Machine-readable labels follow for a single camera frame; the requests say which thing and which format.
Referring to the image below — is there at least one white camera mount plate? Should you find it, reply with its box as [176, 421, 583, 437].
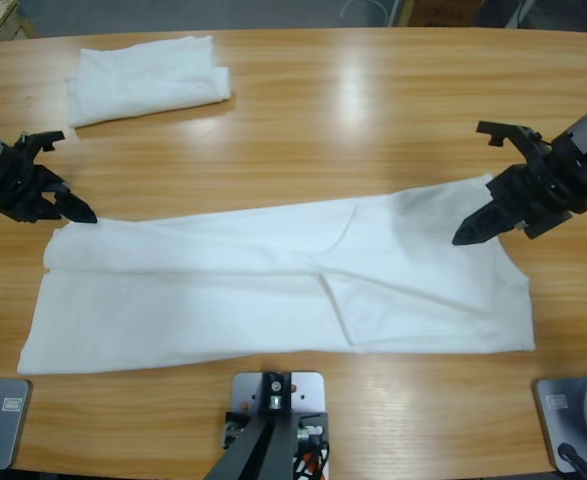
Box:
[230, 372, 330, 480]

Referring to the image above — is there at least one white t-shirt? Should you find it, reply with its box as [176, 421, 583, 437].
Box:
[16, 172, 538, 376]

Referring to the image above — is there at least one dark camera post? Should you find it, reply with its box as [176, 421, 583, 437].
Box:
[207, 370, 299, 480]

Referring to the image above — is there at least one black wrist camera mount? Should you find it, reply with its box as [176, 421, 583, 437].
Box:
[475, 119, 557, 162]
[15, 129, 67, 164]

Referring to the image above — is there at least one orange clamp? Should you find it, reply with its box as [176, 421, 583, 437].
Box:
[295, 442, 330, 480]

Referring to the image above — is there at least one black base cable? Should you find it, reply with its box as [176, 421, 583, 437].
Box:
[557, 442, 587, 480]

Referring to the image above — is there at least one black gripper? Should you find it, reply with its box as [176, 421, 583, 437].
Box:
[451, 144, 587, 247]
[0, 147, 99, 225]

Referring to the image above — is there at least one cardboard box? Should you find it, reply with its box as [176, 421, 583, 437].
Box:
[412, 0, 479, 27]

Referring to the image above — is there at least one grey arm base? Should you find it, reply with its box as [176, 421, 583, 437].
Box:
[531, 370, 587, 475]
[0, 377, 33, 471]

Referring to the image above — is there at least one folded white cloth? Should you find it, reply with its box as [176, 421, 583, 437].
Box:
[65, 34, 232, 129]

